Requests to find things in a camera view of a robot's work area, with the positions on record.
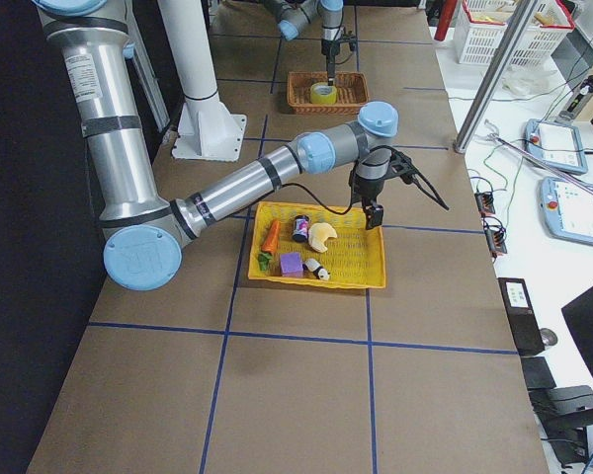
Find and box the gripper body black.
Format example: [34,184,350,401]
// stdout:
[364,197,383,230]
[321,39,340,74]

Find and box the yellow tape roll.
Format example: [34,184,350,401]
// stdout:
[309,82,338,106]

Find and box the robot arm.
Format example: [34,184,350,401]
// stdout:
[261,0,345,87]
[37,1,398,290]

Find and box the brown wicker basket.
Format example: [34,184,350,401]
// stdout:
[287,72,370,115]

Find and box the yellow plastic basket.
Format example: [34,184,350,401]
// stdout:
[248,201,386,289]

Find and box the toy croissant bread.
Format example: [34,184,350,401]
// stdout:
[308,222,338,253]

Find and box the small drink can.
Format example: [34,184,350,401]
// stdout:
[292,214,310,243]

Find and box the panda figurine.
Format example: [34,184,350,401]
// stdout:
[303,258,331,281]

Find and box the purple foam block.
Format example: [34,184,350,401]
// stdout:
[280,252,303,277]

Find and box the toy carrot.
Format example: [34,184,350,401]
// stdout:
[257,219,281,272]

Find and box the white plastic crate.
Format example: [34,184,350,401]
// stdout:
[455,0,576,68]

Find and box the black power adapter box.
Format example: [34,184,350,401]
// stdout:
[497,277,545,356]

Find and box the teach pendant upper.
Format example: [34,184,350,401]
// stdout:
[524,118,588,175]

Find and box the teach pendant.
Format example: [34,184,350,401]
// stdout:
[539,177,593,246]
[524,118,588,175]

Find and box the teach pendant lower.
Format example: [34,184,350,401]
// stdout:
[539,177,593,246]

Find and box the white pedestal column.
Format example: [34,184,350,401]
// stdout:
[158,0,247,162]

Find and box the aluminium frame post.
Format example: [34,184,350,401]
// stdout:
[454,0,538,154]

